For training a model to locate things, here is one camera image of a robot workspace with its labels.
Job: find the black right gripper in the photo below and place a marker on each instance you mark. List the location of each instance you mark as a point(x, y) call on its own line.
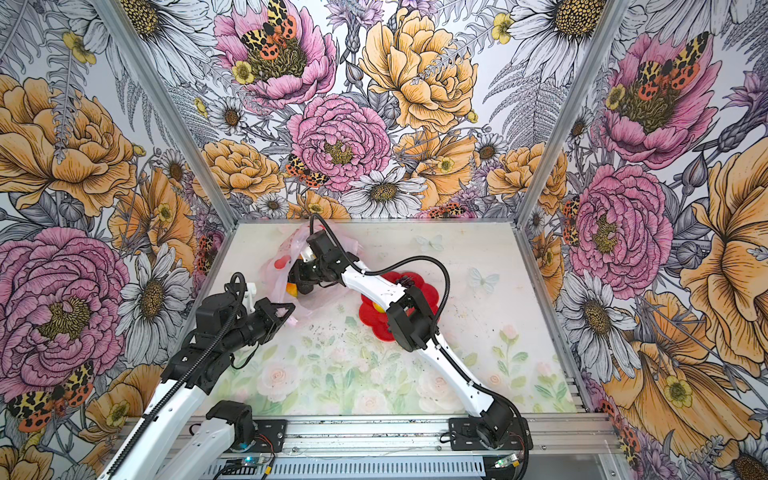
point(301, 275)

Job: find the pink plastic bag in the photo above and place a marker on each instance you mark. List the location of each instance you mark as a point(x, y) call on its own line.
point(274, 276)

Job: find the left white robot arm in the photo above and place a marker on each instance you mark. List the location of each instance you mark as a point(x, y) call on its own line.
point(186, 382)

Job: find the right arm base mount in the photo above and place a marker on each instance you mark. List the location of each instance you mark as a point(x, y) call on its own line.
point(472, 434)

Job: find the red flower-shaped plate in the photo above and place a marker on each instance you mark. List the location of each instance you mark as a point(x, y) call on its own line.
point(372, 312)

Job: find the green circuit board right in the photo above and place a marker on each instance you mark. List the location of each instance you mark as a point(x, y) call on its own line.
point(510, 461)

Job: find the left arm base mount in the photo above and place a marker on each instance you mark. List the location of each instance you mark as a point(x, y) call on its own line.
point(245, 436)

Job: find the orange red toy fruit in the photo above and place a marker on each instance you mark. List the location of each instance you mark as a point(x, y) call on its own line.
point(291, 289)

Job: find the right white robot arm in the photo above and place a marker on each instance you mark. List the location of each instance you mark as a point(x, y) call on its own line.
point(409, 298)

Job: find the green circuit board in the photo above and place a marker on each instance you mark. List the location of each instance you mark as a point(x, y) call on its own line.
point(510, 461)
point(249, 461)

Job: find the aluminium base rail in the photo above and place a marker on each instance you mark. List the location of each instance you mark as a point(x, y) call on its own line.
point(566, 446)

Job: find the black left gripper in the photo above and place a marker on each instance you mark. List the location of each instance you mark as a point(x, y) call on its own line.
point(268, 311)

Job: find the green circuit board left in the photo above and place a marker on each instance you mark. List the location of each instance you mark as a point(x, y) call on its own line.
point(249, 461)

